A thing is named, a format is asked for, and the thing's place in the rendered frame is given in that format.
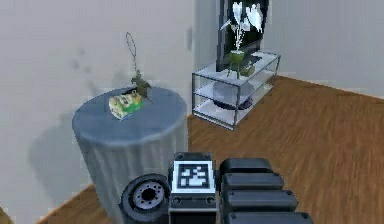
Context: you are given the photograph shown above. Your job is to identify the grey round robot vacuum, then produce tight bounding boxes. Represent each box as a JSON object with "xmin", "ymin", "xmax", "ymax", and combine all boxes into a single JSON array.
[{"xmin": 212, "ymin": 80, "xmax": 256, "ymax": 111}]

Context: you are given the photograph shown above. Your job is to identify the round grey-blue draped table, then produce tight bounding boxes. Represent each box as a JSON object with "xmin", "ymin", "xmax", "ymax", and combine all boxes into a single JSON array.
[{"xmin": 71, "ymin": 85, "xmax": 189, "ymax": 224}]

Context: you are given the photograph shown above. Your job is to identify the white-leaved plant in green pot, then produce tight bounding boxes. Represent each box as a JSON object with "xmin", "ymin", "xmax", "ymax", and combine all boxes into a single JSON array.
[{"xmin": 219, "ymin": 1, "xmax": 264, "ymax": 80}]

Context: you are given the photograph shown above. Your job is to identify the dark green wire plant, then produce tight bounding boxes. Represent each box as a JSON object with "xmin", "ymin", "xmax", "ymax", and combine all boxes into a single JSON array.
[{"xmin": 125, "ymin": 31, "xmax": 155, "ymax": 104}]

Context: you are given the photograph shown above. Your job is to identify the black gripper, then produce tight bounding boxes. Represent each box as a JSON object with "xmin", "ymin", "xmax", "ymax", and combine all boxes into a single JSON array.
[{"xmin": 119, "ymin": 173, "xmax": 172, "ymax": 224}]

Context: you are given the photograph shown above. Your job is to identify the black television set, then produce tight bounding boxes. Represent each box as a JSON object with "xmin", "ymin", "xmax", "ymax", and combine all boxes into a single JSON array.
[{"xmin": 215, "ymin": 0, "xmax": 270, "ymax": 73}]

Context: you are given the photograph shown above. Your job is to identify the green yellow patterned box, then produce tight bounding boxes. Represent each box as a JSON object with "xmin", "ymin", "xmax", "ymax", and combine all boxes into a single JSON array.
[{"xmin": 108, "ymin": 91, "xmax": 145, "ymax": 121}]

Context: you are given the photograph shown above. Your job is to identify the glass shelf television stand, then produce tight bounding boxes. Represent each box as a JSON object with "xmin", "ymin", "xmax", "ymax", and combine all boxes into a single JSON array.
[{"xmin": 191, "ymin": 49, "xmax": 281, "ymax": 131}]

